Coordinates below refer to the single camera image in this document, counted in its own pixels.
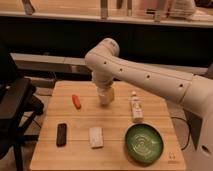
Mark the dark brown bar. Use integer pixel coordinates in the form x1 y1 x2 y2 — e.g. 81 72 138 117
56 123 67 147

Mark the black chair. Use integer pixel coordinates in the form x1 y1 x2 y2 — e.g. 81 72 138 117
0 48 44 171

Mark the black cable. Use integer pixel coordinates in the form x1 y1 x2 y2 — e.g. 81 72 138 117
172 116 191 151

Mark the white sponge block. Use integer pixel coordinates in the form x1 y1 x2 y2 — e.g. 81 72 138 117
89 127 104 148

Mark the green bowl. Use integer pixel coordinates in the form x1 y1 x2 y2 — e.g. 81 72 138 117
125 124 164 165

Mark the white squeeze bottle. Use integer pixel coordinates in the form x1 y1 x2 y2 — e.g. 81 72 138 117
131 91 143 123

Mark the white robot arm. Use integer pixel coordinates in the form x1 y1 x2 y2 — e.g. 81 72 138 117
85 38 213 171

